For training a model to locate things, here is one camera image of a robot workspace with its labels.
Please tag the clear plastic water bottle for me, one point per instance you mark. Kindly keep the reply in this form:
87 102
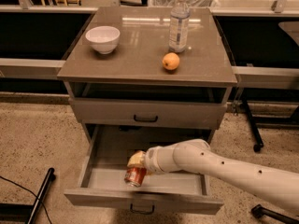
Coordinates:
178 28

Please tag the closed grey top drawer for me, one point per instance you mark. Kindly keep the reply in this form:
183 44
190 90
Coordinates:
171 114

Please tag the black floor stand leg left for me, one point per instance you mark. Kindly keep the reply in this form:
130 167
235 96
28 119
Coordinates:
41 195

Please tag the red coke can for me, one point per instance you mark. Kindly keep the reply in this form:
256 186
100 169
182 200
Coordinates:
134 176

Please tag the orange fruit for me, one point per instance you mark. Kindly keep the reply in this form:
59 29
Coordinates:
171 61

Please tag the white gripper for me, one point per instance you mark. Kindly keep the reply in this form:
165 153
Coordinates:
151 160

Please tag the black drawer handle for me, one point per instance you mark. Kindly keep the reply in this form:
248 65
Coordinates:
142 210
145 119

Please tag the black middle drawer handle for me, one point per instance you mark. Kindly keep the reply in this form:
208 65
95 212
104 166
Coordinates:
142 210

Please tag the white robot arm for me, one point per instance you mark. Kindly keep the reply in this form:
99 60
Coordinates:
278 187

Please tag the white ceramic bowl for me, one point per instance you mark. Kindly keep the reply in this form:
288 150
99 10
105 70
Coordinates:
103 39

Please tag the black wheeled stand leg right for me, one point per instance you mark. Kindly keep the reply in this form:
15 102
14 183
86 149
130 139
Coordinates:
258 139

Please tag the black stand foot bottom right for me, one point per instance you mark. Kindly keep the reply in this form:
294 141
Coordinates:
259 211

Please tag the grey drawer cabinet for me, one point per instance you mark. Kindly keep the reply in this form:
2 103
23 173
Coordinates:
134 71

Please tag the black top drawer handle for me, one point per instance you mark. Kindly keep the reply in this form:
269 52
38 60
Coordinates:
145 119

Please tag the open grey middle drawer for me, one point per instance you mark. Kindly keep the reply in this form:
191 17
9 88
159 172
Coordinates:
101 182

